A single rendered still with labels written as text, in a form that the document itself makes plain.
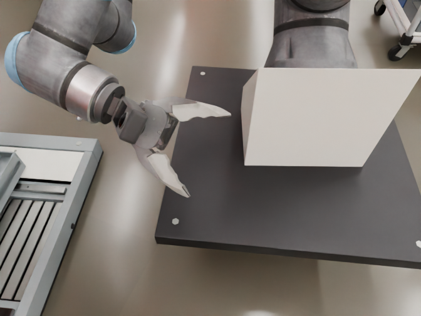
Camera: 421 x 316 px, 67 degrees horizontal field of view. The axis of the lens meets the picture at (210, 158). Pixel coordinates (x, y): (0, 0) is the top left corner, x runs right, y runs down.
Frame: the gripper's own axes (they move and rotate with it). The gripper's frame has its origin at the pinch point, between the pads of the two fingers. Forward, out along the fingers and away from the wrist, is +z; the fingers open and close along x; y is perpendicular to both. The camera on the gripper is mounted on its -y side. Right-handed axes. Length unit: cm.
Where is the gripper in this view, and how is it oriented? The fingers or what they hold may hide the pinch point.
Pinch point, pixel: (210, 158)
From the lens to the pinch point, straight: 50.6
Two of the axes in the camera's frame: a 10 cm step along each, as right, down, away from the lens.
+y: 1.1, -1.1, 9.9
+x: -4.5, 8.8, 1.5
